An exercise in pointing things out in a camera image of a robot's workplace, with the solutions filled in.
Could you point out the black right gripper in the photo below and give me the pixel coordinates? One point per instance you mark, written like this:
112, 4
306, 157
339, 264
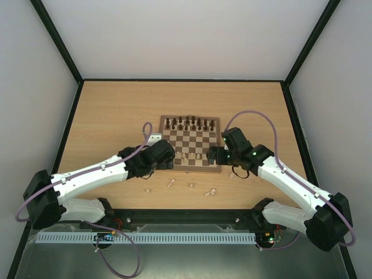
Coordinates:
213, 154

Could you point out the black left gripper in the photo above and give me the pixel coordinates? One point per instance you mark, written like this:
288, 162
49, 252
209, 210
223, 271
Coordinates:
167, 164

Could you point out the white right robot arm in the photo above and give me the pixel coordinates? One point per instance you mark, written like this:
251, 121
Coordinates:
263, 163

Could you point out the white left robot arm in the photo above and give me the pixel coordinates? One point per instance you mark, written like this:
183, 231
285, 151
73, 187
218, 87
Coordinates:
51, 198

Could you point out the wooden folding chess board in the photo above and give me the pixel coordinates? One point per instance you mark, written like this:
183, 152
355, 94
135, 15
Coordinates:
197, 142

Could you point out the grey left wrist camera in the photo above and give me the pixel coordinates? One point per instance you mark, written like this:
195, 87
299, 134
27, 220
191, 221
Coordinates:
154, 138

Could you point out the black aluminium frame rail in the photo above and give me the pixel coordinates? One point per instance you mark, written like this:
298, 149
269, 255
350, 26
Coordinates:
186, 216

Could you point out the light blue cable duct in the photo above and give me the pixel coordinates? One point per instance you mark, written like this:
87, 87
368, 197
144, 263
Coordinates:
146, 238

